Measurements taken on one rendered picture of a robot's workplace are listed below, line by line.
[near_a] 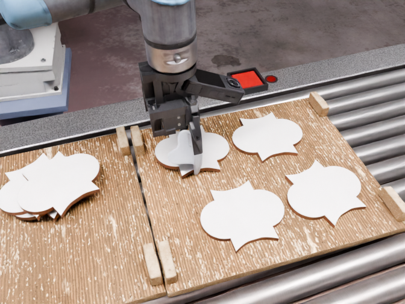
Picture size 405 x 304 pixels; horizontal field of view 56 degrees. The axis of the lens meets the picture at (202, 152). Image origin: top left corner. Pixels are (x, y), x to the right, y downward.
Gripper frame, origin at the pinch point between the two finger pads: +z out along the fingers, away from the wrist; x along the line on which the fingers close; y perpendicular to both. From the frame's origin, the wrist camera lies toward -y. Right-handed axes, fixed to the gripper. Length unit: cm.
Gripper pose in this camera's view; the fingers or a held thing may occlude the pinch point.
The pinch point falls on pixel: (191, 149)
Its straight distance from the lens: 72.6
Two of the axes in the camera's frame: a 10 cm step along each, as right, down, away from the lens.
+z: 0.2, 6.8, 7.3
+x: 2.8, 7.0, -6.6
